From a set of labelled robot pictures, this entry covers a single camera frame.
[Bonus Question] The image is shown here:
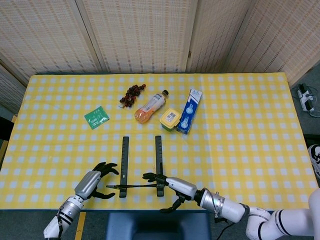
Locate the blue and white carton box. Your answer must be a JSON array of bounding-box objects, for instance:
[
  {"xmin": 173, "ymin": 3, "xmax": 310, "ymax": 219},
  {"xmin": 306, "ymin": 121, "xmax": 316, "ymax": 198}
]
[{"xmin": 176, "ymin": 88, "xmax": 203, "ymax": 135}]

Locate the green tub with yellow lid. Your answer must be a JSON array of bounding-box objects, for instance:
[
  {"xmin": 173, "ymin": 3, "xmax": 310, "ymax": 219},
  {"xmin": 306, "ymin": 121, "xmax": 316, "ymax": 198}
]
[{"xmin": 159, "ymin": 107, "xmax": 182, "ymax": 132}]

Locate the white power strip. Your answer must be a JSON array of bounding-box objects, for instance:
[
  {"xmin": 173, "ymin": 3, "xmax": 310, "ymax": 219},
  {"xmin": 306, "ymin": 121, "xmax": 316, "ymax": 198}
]
[{"xmin": 296, "ymin": 84, "xmax": 315, "ymax": 113}]

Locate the green snack packet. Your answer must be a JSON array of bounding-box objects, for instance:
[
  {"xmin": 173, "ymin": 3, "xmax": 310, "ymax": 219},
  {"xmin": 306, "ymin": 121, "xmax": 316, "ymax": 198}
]
[{"xmin": 83, "ymin": 105, "xmax": 111, "ymax": 130}]

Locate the woven folding screen panel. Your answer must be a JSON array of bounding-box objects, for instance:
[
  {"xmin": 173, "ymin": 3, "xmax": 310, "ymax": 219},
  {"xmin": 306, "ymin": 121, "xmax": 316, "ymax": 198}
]
[
  {"xmin": 0, "ymin": 0, "xmax": 103, "ymax": 86},
  {"xmin": 0, "ymin": 59, "xmax": 29, "ymax": 108},
  {"xmin": 186, "ymin": 0, "xmax": 251, "ymax": 74},
  {"xmin": 76, "ymin": 0, "xmax": 199, "ymax": 74},
  {"xmin": 224, "ymin": 0, "xmax": 320, "ymax": 87}
]

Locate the dark red grape bunch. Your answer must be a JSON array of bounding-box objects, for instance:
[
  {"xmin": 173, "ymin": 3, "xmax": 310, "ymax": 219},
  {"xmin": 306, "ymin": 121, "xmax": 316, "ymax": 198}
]
[{"xmin": 119, "ymin": 84, "xmax": 147, "ymax": 109}]

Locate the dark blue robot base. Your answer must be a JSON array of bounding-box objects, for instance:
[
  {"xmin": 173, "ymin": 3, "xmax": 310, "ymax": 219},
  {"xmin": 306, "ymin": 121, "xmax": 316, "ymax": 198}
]
[{"xmin": 105, "ymin": 212, "xmax": 212, "ymax": 240}]

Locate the orange drink plastic bottle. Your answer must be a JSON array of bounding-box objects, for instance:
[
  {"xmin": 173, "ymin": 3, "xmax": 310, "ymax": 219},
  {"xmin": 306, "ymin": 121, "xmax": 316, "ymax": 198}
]
[{"xmin": 134, "ymin": 89, "xmax": 170, "ymax": 125}]

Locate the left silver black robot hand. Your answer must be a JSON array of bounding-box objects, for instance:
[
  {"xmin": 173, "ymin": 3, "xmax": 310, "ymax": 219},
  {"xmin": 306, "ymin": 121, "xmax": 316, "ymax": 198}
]
[{"xmin": 74, "ymin": 162, "xmax": 120, "ymax": 201}]

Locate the power strip cable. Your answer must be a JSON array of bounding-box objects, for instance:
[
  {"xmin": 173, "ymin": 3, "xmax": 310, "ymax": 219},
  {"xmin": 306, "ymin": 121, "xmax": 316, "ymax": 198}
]
[{"xmin": 306, "ymin": 86, "xmax": 320, "ymax": 118}]

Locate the black folding laptop stand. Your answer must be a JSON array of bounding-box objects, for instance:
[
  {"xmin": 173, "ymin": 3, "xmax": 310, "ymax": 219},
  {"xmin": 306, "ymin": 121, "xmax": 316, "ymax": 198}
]
[{"xmin": 106, "ymin": 135, "xmax": 165, "ymax": 199}]

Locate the yellow checkered tablecloth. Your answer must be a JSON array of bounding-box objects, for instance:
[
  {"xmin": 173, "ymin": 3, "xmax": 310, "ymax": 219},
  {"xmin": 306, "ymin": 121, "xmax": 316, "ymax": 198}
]
[{"xmin": 0, "ymin": 72, "xmax": 320, "ymax": 211}]

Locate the right arm wrist cable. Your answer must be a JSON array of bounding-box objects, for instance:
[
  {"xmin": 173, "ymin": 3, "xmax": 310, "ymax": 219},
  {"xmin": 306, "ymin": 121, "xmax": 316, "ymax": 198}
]
[{"xmin": 213, "ymin": 192, "xmax": 235, "ymax": 240}]

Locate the white and black sneaker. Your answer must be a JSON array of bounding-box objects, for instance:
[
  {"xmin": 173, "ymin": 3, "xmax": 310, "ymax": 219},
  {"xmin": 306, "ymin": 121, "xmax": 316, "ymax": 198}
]
[{"xmin": 307, "ymin": 144, "xmax": 320, "ymax": 180}]

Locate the yellow floor tape strip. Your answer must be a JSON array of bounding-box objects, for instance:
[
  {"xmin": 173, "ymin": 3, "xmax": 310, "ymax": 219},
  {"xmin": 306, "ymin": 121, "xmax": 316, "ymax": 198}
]
[{"xmin": 74, "ymin": 211, "xmax": 87, "ymax": 240}]

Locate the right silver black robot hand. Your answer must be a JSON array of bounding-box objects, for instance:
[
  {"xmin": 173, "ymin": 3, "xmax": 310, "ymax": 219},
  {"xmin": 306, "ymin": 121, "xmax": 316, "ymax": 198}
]
[{"xmin": 142, "ymin": 172, "xmax": 200, "ymax": 214}]

